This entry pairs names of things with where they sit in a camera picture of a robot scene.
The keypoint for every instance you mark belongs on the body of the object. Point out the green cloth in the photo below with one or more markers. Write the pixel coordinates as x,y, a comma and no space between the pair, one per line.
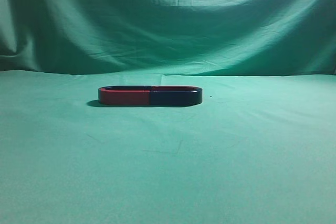
260,148

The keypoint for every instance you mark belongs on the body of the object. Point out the red and blue oval magnet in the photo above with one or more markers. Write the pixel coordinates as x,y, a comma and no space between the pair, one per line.
150,95

